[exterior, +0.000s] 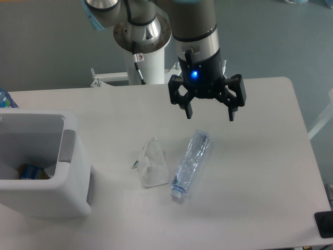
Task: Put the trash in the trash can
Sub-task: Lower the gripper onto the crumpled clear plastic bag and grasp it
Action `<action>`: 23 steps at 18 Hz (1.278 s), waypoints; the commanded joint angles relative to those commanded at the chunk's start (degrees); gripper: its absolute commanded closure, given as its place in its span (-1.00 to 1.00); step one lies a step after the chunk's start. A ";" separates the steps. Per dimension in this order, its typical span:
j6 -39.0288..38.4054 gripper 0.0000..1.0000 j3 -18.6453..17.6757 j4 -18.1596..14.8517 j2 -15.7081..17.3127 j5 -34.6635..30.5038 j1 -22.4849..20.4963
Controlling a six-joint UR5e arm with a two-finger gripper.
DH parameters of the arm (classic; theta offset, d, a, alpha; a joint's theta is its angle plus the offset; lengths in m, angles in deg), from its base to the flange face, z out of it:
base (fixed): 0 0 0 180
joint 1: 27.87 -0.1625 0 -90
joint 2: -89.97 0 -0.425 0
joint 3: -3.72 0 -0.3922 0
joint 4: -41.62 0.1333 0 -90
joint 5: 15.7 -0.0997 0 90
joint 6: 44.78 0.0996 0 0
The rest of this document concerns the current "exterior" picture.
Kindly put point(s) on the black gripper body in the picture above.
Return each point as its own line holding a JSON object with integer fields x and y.
{"x": 200, "y": 75}

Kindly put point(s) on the blue capped water bottle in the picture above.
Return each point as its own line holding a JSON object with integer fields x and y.
{"x": 6, "y": 101}

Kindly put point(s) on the white trash can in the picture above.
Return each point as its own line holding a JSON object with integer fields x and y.
{"x": 48, "y": 139}

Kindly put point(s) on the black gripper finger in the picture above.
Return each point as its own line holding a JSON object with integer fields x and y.
{"x": 231, "y": 92}
{"x": 184, "y": 101}

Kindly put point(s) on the blue yellow trash packet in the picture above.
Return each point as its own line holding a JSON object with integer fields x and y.
{"x": 32, "y": 172}

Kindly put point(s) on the black device at edge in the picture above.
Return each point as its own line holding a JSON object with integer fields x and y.
{"x": 324, "y": 223}

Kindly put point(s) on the crushed clear plastic bottle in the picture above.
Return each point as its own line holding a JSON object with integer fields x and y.
{"x": 190, "y": 163}

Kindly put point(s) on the white frame at right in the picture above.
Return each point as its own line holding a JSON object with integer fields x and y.
{"x": 324, "y": 117}

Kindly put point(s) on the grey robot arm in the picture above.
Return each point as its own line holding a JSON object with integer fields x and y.
{"x": 174, "y": 12}

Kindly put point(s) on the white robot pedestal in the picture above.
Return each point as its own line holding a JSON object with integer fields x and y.
{"x": 145, "y": 60}

